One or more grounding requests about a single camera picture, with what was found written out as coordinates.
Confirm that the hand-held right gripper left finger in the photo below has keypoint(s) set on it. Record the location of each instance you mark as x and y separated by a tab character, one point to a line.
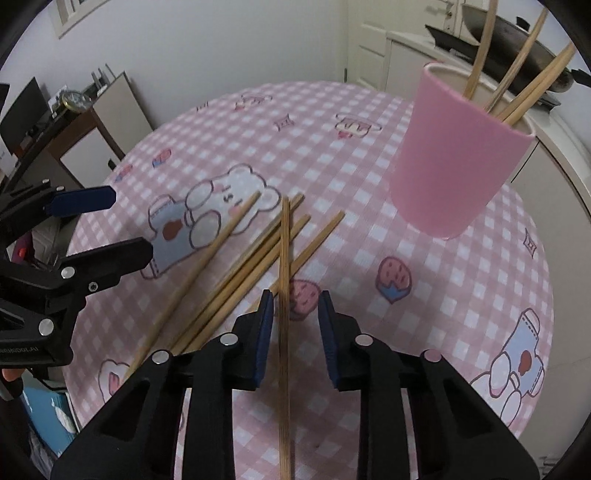
264	341

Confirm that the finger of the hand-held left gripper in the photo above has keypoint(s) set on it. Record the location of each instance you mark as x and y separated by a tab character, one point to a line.
115	258
83	201

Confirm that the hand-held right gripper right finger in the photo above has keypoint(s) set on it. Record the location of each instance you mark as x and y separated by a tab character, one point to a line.
328	346

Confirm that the wooden chopstick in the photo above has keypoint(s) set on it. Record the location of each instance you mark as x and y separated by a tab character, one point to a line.
243	286
545	84
482	41
540	75
233	277
284	277
517	60
318	235
208	263

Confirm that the pink cup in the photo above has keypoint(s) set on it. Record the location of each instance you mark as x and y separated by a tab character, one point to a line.
452	161

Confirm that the person's left hand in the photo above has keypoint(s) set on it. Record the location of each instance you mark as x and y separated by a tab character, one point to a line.
9	374

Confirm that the brown and white side cabinet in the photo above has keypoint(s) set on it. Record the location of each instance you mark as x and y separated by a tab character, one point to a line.
78	157

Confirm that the black desk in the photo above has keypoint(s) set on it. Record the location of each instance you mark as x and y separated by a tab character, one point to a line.
46	134

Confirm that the pink checked bear tablecloth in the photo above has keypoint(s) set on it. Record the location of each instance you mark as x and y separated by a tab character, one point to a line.
369	277

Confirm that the blue printed box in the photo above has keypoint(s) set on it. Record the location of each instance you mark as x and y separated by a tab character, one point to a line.
46	415

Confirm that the round metal plate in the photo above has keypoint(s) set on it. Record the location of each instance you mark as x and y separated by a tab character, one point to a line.
74	100

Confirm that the black monitor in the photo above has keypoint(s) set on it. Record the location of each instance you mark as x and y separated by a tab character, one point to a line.
23	115

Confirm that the grey upright boards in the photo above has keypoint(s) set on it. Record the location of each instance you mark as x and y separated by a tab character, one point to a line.
102	76

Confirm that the cream framed window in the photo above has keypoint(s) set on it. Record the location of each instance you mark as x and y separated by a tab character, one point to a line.
64	18

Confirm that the cream panel door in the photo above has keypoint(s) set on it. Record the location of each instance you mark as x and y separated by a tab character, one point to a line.
369	46

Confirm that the black induction cooker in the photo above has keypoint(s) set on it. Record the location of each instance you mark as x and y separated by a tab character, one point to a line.
443	37

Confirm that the grey steel wok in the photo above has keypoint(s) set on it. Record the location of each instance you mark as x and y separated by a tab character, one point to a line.
505	34

